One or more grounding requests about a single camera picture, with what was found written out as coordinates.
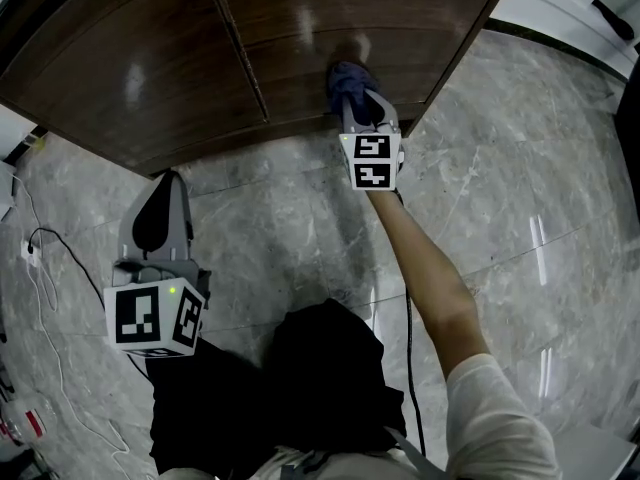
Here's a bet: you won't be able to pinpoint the black and white bathtub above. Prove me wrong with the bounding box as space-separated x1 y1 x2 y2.
615 55 640 219

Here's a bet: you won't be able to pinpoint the white cable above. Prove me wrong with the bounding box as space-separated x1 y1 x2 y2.
9 172 134 479

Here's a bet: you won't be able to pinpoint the black oblong object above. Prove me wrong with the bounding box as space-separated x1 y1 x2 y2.
592 0 636 42

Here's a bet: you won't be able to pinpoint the person's black trousers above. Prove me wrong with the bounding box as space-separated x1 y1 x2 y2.
249 297 409 457

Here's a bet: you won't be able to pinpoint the person's right forearm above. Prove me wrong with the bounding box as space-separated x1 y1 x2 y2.
364 187 491 382

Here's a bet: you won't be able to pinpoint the black power cable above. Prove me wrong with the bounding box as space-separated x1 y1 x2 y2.
27 226 151 382

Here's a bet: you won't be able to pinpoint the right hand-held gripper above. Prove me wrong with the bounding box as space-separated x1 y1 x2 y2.
338 89 405 193

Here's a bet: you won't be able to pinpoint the dark blue wiping cloth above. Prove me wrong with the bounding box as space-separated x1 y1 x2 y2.
325 60 384 129

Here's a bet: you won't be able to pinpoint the black-topped wooden vanity cabinet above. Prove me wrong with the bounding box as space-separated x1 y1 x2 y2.
0 0 519 179

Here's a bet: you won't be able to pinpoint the clear bottle with red label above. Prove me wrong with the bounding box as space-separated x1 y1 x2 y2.
0 397 56 442

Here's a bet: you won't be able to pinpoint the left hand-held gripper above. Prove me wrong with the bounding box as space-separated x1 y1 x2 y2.
103 171 212 359

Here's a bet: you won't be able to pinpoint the white box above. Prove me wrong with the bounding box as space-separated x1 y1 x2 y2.
549 425 639 480

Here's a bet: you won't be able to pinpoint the white power strip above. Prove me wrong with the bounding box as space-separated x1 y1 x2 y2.
20 240 44 268

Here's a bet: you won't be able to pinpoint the person's left forearm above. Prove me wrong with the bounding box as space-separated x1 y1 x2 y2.
144 340 261 474

